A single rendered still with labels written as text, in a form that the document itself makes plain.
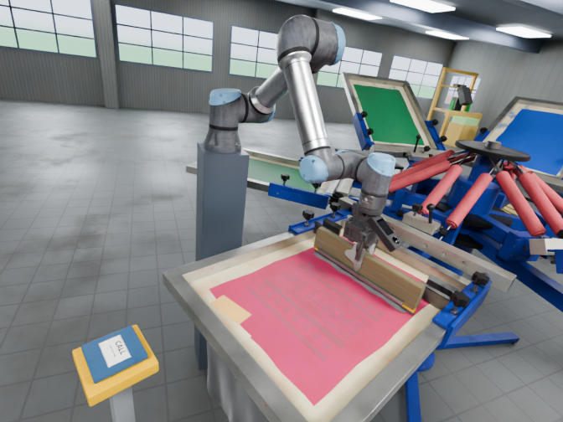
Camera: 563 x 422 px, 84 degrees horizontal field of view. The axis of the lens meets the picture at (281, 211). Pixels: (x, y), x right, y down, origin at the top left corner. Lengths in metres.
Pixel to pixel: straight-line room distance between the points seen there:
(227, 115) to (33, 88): 8.92
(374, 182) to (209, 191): 0.68
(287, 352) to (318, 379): 0.09
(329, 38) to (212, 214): 0.78
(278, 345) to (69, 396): 1.37
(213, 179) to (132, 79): 8.48
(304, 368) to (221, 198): 0.79
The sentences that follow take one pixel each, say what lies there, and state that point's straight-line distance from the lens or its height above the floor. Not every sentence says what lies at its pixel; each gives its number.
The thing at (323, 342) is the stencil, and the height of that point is 0.95.
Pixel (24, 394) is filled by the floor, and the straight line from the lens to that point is 2.08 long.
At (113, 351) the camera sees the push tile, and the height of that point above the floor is 0.97.
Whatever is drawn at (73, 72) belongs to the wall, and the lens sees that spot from 9.79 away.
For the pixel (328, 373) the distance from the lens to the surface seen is 0.77.
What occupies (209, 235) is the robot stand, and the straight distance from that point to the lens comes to 1.39.
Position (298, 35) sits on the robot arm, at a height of 1.62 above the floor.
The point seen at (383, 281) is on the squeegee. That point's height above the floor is 1.01.
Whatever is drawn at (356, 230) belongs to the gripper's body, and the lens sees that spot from 0.96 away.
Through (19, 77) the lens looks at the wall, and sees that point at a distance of 10.05.
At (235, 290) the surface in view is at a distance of 0.92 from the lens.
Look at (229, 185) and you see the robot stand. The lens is 1.30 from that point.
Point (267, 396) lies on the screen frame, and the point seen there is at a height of 0.99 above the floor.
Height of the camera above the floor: 1.54
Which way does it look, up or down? 25 degrees down
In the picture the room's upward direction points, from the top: 8 degrees clockwise
